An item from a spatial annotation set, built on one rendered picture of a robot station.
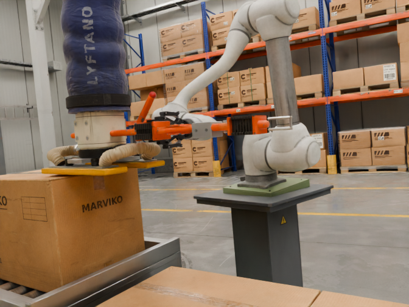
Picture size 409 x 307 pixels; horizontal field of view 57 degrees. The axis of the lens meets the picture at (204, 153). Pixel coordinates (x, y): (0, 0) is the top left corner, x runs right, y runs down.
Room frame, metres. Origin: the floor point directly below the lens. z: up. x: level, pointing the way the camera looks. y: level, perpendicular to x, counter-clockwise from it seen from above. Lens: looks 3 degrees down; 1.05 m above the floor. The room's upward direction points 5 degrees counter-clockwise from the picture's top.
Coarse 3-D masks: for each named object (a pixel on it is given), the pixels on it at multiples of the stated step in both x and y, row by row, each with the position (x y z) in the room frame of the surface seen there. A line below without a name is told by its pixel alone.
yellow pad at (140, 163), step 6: (114, 162) 1.42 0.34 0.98; (120, 162) 1.40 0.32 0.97; (126, 162) 1.38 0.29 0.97; (132, 162) 1.37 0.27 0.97; (138, 162) 1.35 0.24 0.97; (144, 162) 1.33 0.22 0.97; (150, 162) 1.33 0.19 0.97; (156, 162) 1.35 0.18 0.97; (162, 162) 1.37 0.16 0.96; (144, 168) 1.32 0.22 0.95
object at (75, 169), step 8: (96, 160) 1.24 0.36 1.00; (48, 168) 1.32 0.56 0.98; (56, 168) 1.30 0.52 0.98; (64, 168) 1.28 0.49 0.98; (72, 168) 1.26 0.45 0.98; (80, 168) 1.24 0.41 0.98; (88, 168) 1.21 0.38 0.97; (96, 168) 1.19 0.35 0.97; (104, 168) 1.18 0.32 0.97; (112, 168) 1.18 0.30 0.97; (120, 168) 1.20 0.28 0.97
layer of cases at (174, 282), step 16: (160, 272) 1.40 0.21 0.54; (176, 272) 1.38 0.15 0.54; (192, 272) 1.37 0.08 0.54; (208, 272) 1.35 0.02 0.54; (144, 288) 1.26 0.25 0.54; (160, 288) 1.25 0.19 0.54; (176, 288) 1.23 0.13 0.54; (192, 288) 1.22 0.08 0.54; (208, 288) 1.21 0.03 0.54; (224, 288) 1.20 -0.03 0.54; (240, 288) 1.19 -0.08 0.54; (256, 288) 1.18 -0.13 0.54; (272, 288) 1.17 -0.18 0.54; (288, 288) 1.16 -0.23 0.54; (304, 288) 1.15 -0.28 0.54; (112, 304) 1.15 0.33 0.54; (128, 304) 1.14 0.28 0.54; (144, 304) 1.13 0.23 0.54; (160, 304) 1.12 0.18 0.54; (176, 304) 1.12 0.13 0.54; (192, 304) 1.11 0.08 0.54; (208, 304) 1.10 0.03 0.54; (224, 304) 1.09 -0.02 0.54; (240, 304) 1.08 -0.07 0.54; (256, 304) 1.07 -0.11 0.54; (272, 304) 1.06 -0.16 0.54; (288, 304) 1.05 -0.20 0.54; (304, 304) 1.04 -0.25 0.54; (320, 304) 1.03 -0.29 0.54; (336, 304) 1.03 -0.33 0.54; (352, 304) 1.02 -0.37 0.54; (368, 304) 1.01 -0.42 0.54; (384, 304) 1.00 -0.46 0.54; (400, 304) 0.99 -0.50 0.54
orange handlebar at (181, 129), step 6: (264, 120) 0.99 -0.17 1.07; (168, 126) 1.14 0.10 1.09; (174, 126) 1.14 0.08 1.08; (180, 126) 1.12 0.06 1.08; (186, 126) 1.11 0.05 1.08; (216, 126) 1.04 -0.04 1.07; (222, 126) 1.03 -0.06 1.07; (258, 126) 0.97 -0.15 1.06; (264, 126) 0.98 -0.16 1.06; (114, 132) 1.28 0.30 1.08; (120, 132) 1.26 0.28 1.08; (126, 132) 1.25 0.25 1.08; (132, 132) 1.23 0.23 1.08; (156, 132) 1.17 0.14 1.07; (162, 132) 1.16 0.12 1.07; (168, 132) 1.15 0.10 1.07; (174, 132) 1.13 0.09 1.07; (180, 132) 1.12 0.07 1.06; (186, 132) 1.11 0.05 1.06
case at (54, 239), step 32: (0, 192) 1.42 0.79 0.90; (32, 192) 1.29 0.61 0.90; (64, 192) 1.26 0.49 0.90; (96, 192) 1.37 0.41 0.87; (128, 192) 1.50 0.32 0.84; (0, 224) 1.43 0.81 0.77; (32, 224) 1.30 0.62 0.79; (64, 224) 1.25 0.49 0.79; (96, 224) 1.36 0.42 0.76; (128, 224) 1.49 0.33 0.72; (0, 256) 1.45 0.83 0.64; (32, 256) 1.31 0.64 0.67; (64, 256) 1.24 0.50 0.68; (96, 256) 1.35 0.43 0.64; (128, 256) 1.47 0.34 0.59; (32, 288) 1.33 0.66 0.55
